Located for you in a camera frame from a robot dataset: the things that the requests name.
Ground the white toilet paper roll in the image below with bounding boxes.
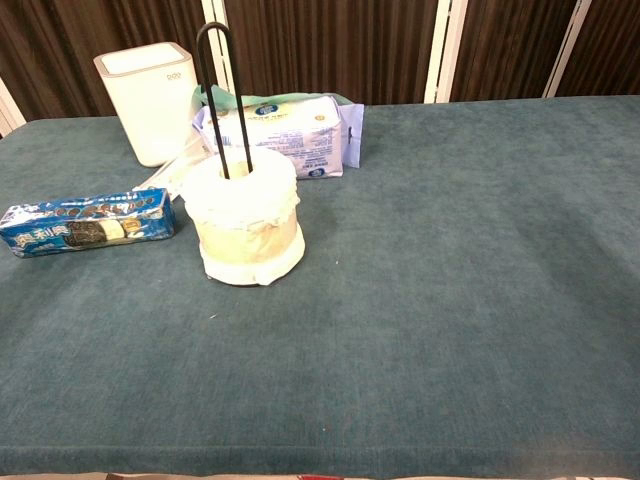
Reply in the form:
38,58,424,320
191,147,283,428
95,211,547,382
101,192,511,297
179,146,307,287

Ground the white blue wipes pack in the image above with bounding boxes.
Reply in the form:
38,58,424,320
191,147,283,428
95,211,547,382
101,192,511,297
192,94,366,180

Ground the clear plastic packet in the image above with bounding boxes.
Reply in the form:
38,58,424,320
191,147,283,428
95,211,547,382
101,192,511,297
132,134,211,201

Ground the green snack bag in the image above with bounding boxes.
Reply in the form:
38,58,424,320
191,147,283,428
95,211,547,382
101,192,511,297
192,83,354,109

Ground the dark brown partition panel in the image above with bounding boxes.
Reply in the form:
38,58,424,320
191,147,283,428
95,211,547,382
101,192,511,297
449,0,576,104
214,0,451,106
554,0,640,99
0,0,211,124

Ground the white trash bin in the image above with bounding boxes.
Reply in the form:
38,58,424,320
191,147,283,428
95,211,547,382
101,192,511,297
93,41,196,169

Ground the blue cookie box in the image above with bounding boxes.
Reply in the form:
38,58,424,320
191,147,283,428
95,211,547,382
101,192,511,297
0,187,177,260

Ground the black wire roll holder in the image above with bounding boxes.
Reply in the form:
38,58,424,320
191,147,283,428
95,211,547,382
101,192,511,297
195,21,281,288

